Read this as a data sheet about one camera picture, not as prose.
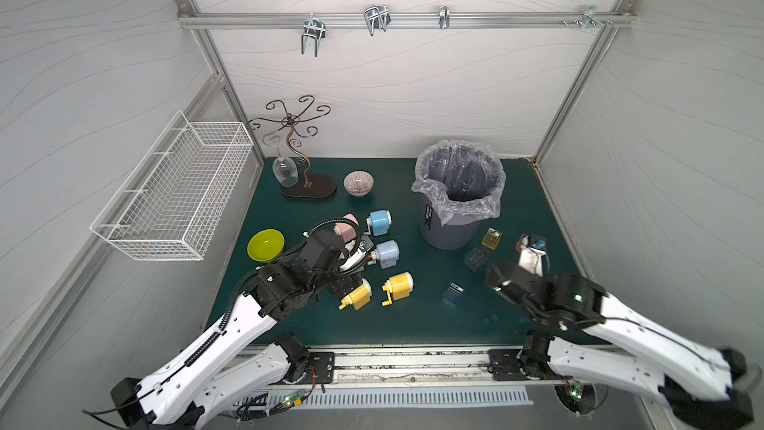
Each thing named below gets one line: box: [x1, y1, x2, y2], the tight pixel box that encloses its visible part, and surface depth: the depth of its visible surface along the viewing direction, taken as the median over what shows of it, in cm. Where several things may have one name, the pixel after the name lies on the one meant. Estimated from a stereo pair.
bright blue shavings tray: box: [441, 281, 465, 307], surface depth 88 cm
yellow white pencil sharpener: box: [381, 271, 414, 306], surface depth 82 cm
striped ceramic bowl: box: [342, 169, 376, 198], surface depth 113 cm
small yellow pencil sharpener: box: [338, 277, 373, 310], surface depth 80 cm
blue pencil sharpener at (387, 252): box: [367, 239, 400, 269], surface depth 88 cm
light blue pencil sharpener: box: [366, 209, 392, 236], surface depth 97 cm
